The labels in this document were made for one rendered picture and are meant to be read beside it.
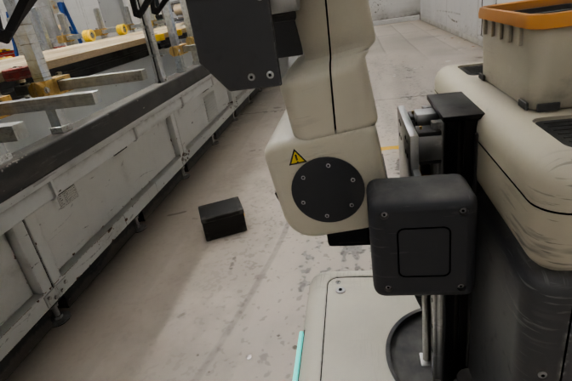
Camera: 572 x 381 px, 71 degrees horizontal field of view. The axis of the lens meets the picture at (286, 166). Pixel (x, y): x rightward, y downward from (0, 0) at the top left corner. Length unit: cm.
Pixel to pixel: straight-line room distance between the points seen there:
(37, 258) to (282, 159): 122
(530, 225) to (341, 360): 57
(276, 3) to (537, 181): 34
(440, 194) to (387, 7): 1080
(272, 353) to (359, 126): 95
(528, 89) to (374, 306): 64
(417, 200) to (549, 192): 13
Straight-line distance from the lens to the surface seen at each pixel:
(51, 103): 114
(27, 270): 165
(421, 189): 51
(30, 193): 133
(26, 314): 164
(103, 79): 134
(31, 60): 141
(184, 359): 143
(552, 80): 58
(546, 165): 45
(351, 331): 99
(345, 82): 52
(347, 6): 56
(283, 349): 135
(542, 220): 46
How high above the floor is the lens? 98
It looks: 23 degrees down
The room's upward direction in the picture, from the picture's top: 9 degrees counter-clockwise
